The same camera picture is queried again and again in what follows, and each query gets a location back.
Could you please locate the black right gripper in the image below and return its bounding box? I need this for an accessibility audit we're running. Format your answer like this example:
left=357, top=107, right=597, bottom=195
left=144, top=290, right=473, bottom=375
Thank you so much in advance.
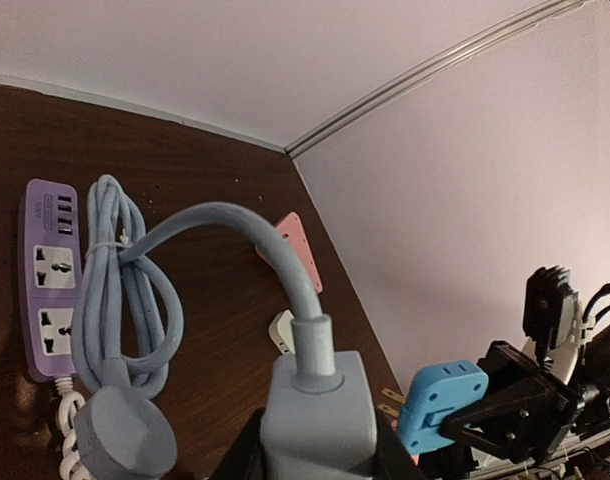
left=439, top=341, right=583, bottom=463

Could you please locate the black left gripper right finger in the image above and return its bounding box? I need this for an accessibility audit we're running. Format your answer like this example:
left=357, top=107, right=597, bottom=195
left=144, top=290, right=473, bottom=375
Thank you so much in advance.
left=373, top=410, right=426, bottom=480

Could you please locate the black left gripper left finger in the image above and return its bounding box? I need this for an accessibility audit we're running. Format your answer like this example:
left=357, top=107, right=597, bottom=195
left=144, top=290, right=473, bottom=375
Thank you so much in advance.
left=212, top=408, right=266, bottom=480

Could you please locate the blue cube plug adapter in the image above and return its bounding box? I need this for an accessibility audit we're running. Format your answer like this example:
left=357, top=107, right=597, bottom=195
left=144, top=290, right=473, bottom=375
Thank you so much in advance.
left=396, top=360, right=489, bottom=456

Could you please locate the light blue power strip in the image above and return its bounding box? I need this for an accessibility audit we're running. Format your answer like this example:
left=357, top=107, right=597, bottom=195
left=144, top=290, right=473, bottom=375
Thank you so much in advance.
left=260, top=351, right=377, bottom=479

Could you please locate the white cube plug adapter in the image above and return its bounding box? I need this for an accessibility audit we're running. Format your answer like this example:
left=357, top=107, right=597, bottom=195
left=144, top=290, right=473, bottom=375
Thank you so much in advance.
left=268, top=310, right=295, bottom=355

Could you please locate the pink power strip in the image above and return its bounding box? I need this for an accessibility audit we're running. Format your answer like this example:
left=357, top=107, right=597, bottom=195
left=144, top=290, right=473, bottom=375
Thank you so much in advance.
left=275, top=211, right=323, bottom=294

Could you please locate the purple power strip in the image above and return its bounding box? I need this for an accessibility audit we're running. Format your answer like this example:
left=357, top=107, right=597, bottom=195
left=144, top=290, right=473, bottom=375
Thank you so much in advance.
left=17, top=179, right=82, bottom=382

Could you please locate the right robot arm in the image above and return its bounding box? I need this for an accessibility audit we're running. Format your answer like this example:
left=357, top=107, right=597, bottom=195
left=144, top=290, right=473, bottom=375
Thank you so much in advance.
left=439, top=269, right=610, bottom=463

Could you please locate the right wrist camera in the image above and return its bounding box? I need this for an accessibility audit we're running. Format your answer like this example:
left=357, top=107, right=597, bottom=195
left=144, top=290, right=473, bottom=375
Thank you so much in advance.
left=522, top=266, right=580, bottom=370

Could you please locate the white coiled purple-strip cable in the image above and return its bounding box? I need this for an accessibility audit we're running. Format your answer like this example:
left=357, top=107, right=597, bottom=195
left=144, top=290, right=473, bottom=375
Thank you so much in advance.
left=53, top=377, right=94, bottom=480

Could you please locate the light blue coiled cable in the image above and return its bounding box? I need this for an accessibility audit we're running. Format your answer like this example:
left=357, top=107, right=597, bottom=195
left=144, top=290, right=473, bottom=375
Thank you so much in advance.
left=70, top=173, right=346, bottom=480

